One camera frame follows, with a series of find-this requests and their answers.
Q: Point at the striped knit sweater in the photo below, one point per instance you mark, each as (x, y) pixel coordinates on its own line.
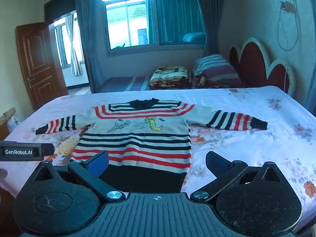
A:
(138, 138)

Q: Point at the window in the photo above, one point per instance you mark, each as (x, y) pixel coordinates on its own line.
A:
(153, 14)

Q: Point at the floral white bed sheet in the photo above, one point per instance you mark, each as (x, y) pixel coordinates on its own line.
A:
(259, 150)

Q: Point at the brown wooden door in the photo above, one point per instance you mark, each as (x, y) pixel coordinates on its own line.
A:
(37, 61)

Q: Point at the red patterned cloth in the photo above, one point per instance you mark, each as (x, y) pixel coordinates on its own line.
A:
(209, 82)

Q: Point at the striped mattress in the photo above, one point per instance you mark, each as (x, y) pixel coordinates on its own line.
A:
(126, 84)

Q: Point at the wall socket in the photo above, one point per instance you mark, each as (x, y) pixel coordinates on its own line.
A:
(285, 5)

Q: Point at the blue curtain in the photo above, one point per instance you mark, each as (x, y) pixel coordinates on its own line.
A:
(90, 42)
(209, 14)

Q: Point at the white sheer curtain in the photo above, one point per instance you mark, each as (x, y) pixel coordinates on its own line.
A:
(74, 44)

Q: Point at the red heart-shaped headboard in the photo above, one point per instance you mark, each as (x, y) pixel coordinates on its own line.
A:
(256, 61)

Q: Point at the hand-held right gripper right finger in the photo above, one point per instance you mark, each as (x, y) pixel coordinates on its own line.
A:
(214, 161)

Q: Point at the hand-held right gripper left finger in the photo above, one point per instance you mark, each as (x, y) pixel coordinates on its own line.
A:
(98, 164)

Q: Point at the folded printed blanket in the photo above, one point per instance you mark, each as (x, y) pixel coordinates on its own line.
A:
(170, 76)

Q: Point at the striped pillow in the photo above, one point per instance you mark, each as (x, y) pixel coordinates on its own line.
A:
(217, 66)

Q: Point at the blue bundle on windowsill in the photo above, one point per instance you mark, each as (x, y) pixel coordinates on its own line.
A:
(193, 37)

